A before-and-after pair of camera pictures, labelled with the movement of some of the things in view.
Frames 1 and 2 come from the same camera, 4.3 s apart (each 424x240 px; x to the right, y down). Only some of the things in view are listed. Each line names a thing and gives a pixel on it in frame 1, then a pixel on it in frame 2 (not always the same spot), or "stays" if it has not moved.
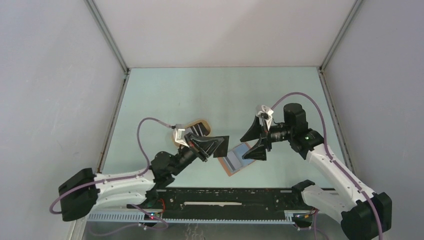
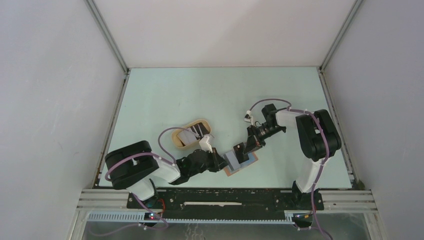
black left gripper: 203,147 -> 218,163
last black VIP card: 200,129 stays
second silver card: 232,162 stays
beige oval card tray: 174,139 stays
